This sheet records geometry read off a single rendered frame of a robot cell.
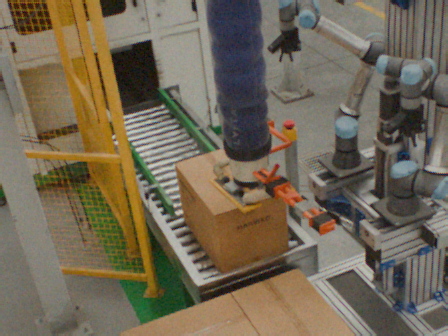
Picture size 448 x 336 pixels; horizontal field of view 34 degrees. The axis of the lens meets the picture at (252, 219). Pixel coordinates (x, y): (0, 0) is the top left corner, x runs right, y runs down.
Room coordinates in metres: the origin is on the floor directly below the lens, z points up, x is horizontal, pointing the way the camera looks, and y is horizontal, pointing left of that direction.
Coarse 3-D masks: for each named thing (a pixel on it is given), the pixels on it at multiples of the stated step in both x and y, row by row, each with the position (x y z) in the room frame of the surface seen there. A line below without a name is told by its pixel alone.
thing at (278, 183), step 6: (270, 180) 2.79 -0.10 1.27; (276, 180) 2.80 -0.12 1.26; (282, 180) 2.79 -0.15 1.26; (288, 180) 2.78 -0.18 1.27; (270, 186) 2.74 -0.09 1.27; (276, 186) 2.75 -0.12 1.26; (282, 186) 2.73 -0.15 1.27; (288, 186) 2.75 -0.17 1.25; (270, 192) 2.74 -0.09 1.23; (276, 192) 2.72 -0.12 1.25; (276, 198) 2.72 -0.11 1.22
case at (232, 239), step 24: (192, 168) 3.50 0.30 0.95; (192, 192) 3.33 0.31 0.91; (216, 192) 3.23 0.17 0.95; (192, 216) 3.40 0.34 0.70; (216, 216) 3.03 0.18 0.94; (240, 216) 3.07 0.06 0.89; (264, 216) 3.12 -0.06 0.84; (216, 240) 3.04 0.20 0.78; (240, 240) 3.07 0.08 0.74; (264, 240) 3.12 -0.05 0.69; (288, 240) 3.17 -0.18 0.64; (216, 264) 3.10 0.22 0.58; (240, 264) 3.06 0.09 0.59
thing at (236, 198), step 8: (216, 176) 3.09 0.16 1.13; (216, 184) 3.02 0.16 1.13; (224, 184) 3.01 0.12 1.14; (224, 192) 2.94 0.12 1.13; (240, 192) 2.88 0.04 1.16; (248, 192) 2.92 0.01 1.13; (232, 200) 2.87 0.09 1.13; (240, 200) 2.85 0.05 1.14; (240, 208) 2.80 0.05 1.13; (248, 208) 2.79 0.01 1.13
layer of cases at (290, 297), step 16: (288, 272) 3.01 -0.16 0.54; (256, 288) 2.91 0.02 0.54; (272, 288) 2.89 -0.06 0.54; (288, 288) 2.88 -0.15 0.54; (304, 288) 2.87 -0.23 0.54; (208, 304) 2.82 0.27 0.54; (224, 304) 2.81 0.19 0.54; (240, 304) 2.80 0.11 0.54; (256, 304) 2.78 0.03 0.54; (272, 304) 2.77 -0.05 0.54; (288, 304) 2.76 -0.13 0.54; (304, 304) 2.75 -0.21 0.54; (320, 304) 2.74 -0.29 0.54; (160, 320) 2.74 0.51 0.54; (176, 320) 2.73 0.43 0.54; (192, 320) 2.72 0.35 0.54; (208, 320) 2.70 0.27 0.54; (224, 320) 2.69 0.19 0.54; (240, 320) 2.68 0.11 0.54; (256, 320) 2.67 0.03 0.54; (272, 320) 2.66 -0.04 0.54; (288, 320) 2.64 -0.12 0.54; (304, 320) 2.63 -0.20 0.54; (320, 320) 2.62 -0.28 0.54; (336, 320) 2.61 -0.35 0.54
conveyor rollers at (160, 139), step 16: (144, 112) 5.09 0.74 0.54; (160, 112) 5.05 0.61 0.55; (128, 128) 4.86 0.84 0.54; (144, 128) 4.82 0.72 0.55; (160, 128) 4.83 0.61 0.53; (176, 128) 4.80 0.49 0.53; (144, 144) 4.62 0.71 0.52; (160, 144) 4.57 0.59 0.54; (176, 144) 4.53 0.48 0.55; (192, 144) 4.55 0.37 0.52; (144, 160) 4.35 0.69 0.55; (160, 160) 4.36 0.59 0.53; (176, 160) 4.32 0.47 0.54; (144, 176) 4.15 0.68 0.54; (160, 176) 4.12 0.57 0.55; (176, 192) 3.94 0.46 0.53; (160, 208) 3.75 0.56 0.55; (176, 208) 3.75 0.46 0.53; (176, 224) 3.56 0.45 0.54; (192, 240) 3.40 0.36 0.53; (192, 256) 3.23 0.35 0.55; (208, 256) 3.25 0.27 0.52; (208, 272) 3.07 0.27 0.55
